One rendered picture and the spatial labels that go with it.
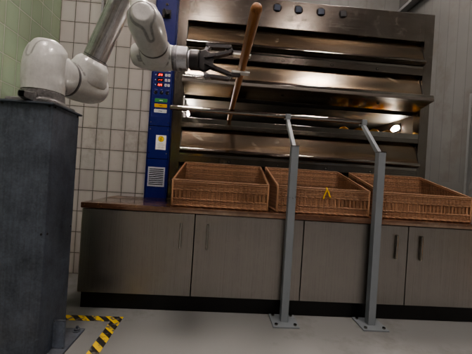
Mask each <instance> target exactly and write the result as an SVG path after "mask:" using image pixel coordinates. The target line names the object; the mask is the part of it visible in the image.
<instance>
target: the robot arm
mask: <svg viewBox="0 0 472 354"><path fill-rule="evenodd" d="M126 19H127V23H128V27H129V30H130V33H131V35H132V37H133V40H134V41H135V43H134V44H132V45H131V48H130V56H131V61H132V63H133V64H134V65H135V66H136V67H139V68H141V69H144V70H149V71H156V72H168V71H180V72H187V71H188V69H189V70H193V71H201V72H203V73H204V79H205V80H207V79H215V80H220V81H230V78H231V77H240V75H242V76H249V74H250V72H246V71H238V70H232V72H229V71H227V70H224V69H222V68H220V67H217V66H215V65H214V60H215V59H217V58H222V57H226V56H229V55H232V57H233V58H240V56H241V51H234V50H233V49H232V45H229V44H210V43H209V42H206V47H205V49H204V50H196V49H190V50H189V48H188V47H187V46H176V45H175V46H174V45H170V44H169V42H168V41H167V35H166V29H165V26H164V21H163V18H162V15H161V14H160V12H159V11H158V10H157V7H156V6H155V5H154V4H153V3H151V2H149V1H148V0H107V2H106V4H105V7H104V9H103V12H102V13H101V15H100V17H99V20H98V22H97V24H96V27H95V29H94V31H93V33H92V35H91V38H90V39H89V41H88V44H87V46H86V48H85V50H84V53H80V54H77V55H75V57H73V59H71V60H70V59H69V58H68V54H67V51H66V50H65V49H64V47H63V46H61V45H60V44H59V43H58V42H56V41H54V40H52V39H47V38H43V37H37V38H34V39H33V40H31V41H30V42H29V43H28V44H27V45H26V47H25V50H24V51H23V54H22V59H21V64H20V90H18V96H5V99H14V100H32V101H41V102H51V103H57V104H59V105H62V106H63V107H66V108H68V109H70V110H72V111H75V110H74V109H72V108H70V107H68V106H66V104H65V98H69V99H70V100H74V101H77V102H80V103H86V104H96V103H101V102H103V101H104V100H105V99H106V98H107V95H108V93H109V86H108V82H107V76H108V70H107V67H106V66H105V64H106V62H107V60H108V58H109V57H110V54H111V52H112V49H113V48H114V45H115V43H116V41H117V39H118V37H119V35H120V32H121V30H122V28H123V26H124V24H125V22H126ZM210 50H219V51H222V52H218V53H210V52H208V51H210ZM209 70H212V71H215V72H218V73H221V74H224V75H225V76H222V75H217V74H209V73H208V72H207V71H209Z"/></svg>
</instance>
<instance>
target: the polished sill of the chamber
mask: <svg viewBox="0 0 472 354"><path fill-rule="evenodd" d="M181 122H187V123H197V124H215V125H226V126H244V127H254V128H264V129H282V130H287V125H286V124H269V123H260V122H241V121H232V120H222V119H204V118H194V117H182V121H181ZM291 127H292V131H310V132H320V133H338V134H348V135H358V136H365V133H364V131H363V130H353V129H335V128H325V127H315V126H297V125H292V126H291ZM370 133H371V135H372V136H376V137H387V138H405V139H415V140H418V139H419V135H418V134H409V133H391V132H381V131H370Z"/></svg>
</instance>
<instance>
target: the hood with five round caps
mask: <svg viewBox="0 0 472 354"><path fill-rule="evenodd" d="M256 2H258V3H260V4H261V5H262V13H261V17H260V20H259V23H258V27H257V29H262V30H277V31H285V32H299V33H307V34H321V35H329V36H338V37H352V38H360V39H375V40H383V41H397V42H405V43H413V44H422V43H424V41H425V29H426V15H424V14H417V13H403V12H396V11H382V10H374V9H367V8H353V7H346V6H333V5H324V4H311V3H303V2H296V1H283V0H190V1H189V13H188V22H189V23H190V22H193V23H201V24H209V25H224V26H231V27H247V22H248V18H249V12H250V8H251V5H252V4H253V3H256Z"/></svg>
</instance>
